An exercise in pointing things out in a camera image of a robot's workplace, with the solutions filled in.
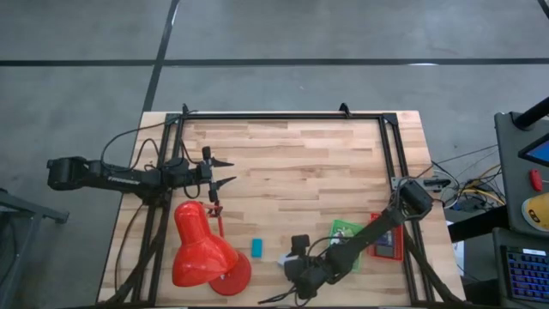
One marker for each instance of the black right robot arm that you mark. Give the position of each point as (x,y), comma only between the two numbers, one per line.
(373,232)

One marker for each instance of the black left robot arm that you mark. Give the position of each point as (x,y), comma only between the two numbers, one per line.
(120,179)

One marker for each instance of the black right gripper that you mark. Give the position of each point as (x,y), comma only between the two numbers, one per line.
(309,274)

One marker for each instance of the yellow white round object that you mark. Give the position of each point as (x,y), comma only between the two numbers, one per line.
(536,212)

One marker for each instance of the black monitor pole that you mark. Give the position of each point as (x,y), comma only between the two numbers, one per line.
(532,115)

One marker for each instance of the blue screen monitor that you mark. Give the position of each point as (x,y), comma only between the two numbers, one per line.
(538,152)

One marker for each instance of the red button device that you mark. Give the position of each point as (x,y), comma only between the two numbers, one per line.
(536,180)

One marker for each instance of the grey control cart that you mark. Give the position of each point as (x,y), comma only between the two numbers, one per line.
(508,171)

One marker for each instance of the black frame clamp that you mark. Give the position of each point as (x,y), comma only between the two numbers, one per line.
(185,109)
(344,110)

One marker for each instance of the grey metal stand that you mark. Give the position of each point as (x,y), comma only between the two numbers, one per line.
(34,210)

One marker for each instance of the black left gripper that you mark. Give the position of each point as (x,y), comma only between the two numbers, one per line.
(188,173)

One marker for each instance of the red desk lamp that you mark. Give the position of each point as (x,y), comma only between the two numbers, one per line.
(201,253)

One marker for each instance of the black aluminium table frame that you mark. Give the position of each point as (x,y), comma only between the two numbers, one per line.
(279,116)

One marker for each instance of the red plastic basket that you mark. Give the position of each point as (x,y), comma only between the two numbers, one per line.
(399,240)

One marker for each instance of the teal rectangular box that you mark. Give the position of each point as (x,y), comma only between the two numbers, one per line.
(257,248)

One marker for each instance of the white rectangular box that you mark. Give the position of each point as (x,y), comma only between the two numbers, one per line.
(283,259)

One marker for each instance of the green plastic basket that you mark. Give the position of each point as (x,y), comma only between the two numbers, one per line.
(343,225)

